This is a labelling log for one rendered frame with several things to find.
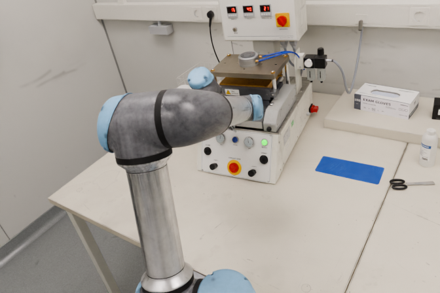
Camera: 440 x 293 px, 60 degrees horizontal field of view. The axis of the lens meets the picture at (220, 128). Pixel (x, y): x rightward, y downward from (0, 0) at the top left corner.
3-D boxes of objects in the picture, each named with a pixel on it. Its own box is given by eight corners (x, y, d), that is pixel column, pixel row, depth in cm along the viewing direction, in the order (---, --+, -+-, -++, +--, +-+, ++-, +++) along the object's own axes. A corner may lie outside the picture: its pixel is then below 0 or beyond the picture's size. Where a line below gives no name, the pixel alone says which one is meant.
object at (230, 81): (238, 74, 165) (234, 53, 161) (286, 76, 155) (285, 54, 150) (220, 92, 153) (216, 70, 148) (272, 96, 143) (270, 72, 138)
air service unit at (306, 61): (299, 79, 161) (297, 46, 154) (334, 80, 155) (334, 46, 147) (296, 84, 158) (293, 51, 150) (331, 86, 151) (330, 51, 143)
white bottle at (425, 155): (429, 157, 139) (433, 124, 132) (437, 166, 135) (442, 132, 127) (416, 161, 139) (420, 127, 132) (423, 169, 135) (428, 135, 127)
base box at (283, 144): (247, 106, 195) (242, 76, 186) (320, 112, 178) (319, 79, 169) (197, 171, 157) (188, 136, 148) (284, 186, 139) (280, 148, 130)
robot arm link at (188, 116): (215, 82, 66) (262, 87, 113) (157, 88, 69) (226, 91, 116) (222, 148, 67) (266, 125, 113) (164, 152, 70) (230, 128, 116)
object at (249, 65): (237, 67, 172) (232, 39, 165) (304, 69, 158) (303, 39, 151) (213, 92, 154) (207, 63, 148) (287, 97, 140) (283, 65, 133)
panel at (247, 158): (201, 171, 155) (201, 125, 152) (270, 183, 142) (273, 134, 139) (198, 172, 154) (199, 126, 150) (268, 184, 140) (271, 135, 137)
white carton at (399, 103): (365, 96, 175) (365, 82, 171) (418, 106, 160) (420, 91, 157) (353, 108, 168) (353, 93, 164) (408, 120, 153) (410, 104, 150)
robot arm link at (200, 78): (183, 89, 114) (186, 66, 118) (198, 107, 123) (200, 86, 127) (207, 85, 111) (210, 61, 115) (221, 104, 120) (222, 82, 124)
